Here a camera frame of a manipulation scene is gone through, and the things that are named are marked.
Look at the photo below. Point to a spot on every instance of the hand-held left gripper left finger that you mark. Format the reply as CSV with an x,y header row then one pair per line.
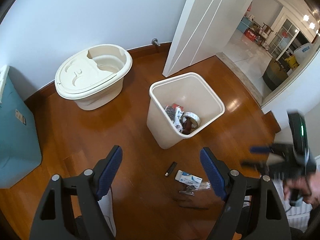
x,y
110,172

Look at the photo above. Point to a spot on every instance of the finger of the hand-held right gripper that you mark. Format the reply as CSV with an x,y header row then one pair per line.
x,y
252,165
260,150

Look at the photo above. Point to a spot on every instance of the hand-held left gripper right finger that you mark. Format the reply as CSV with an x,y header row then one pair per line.
x,y
212,175

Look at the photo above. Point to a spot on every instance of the blue and white packet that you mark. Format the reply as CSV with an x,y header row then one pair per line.
x,y
187,178

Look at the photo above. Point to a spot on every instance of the metal binder clip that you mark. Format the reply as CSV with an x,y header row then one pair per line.
x,y
187,191

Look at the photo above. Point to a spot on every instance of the black lighter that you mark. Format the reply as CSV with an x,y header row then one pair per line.
x,y
170,169

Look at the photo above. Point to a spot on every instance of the clear tape roll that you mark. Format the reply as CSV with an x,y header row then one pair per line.
x,y
196,117

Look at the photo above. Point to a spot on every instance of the beige plastic waste bin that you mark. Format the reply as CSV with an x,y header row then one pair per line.
x,y
162,135

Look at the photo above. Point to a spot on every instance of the black and white printed wrapper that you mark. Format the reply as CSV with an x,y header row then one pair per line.
x,y
178,116

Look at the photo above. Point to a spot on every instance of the grey speckled packet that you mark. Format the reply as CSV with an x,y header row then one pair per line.
x,y
170,112

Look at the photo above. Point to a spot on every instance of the small red box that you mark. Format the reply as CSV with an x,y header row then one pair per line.
x,y
175,105

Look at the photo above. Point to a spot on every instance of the person's right hand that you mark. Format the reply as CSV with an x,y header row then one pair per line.
x,y
310,187

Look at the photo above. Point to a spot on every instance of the clear plastic sleeve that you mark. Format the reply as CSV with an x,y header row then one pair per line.
x,y
203,186

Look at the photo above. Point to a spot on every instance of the white slipper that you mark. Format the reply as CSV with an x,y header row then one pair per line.
x,y
107,212

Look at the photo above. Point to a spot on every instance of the white louvered closet door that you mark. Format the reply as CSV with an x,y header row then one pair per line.
x,y
297,212

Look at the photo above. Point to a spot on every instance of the dark round basket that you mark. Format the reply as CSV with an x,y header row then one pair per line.
x,y
273,77

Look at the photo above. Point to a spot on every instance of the yellow bag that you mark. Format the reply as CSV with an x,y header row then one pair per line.
x,y
292,61

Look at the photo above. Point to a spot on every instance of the white and blue box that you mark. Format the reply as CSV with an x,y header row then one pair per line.
x,y
303,51

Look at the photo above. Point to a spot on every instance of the teal storage box white lid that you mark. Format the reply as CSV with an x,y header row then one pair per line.
x,y
17,142

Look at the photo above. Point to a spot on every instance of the beige foot bath tub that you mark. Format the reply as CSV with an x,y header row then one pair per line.
x,y
75,80

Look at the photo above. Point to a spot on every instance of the glass panel door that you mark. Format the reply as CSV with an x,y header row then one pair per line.
x,y
285,35

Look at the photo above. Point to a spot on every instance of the red crate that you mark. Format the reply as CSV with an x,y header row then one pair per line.
x,y
250,33

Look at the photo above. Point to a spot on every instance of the dark wooden chair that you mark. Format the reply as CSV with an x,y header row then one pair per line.
x,y
267,30

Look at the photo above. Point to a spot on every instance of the teal storage bins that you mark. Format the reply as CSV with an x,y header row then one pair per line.
x,y
242,26

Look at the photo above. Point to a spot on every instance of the metal door stopper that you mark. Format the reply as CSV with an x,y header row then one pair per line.
x,y
155,41

